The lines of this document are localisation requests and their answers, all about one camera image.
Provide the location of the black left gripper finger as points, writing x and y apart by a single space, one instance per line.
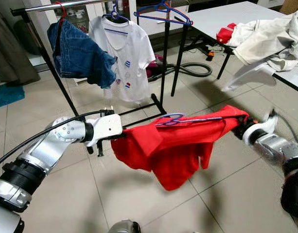
124 137

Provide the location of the blue plastic clothes hanger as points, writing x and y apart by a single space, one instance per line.
114 18
202 119
162 7

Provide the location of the red t-shirt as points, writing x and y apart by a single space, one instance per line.
178 155

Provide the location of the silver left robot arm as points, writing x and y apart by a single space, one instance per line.
51 141

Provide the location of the white printed t-shirt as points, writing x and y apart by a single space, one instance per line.
124 63

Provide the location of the pink vacuum cleaner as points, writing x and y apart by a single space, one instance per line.
156 68

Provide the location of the silver robot leg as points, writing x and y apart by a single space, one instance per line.
124 227

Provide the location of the blue denim shorts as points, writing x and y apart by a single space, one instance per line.
80 56

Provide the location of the small red cloth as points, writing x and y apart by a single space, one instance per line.
225 35

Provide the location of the teal floor mat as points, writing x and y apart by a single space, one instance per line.
5 96

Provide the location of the white denim jeans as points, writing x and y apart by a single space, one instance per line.
297 29

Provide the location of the grey folding work table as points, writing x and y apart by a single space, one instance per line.
221 14

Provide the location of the grey curtain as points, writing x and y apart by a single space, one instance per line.
12 53

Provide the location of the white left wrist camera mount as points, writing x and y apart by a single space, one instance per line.
107 127

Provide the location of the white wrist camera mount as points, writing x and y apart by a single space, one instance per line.
263 128
107 127

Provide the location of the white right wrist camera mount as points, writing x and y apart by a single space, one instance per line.
263 128

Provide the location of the steel rail black clothes rack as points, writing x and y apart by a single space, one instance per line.
42 7

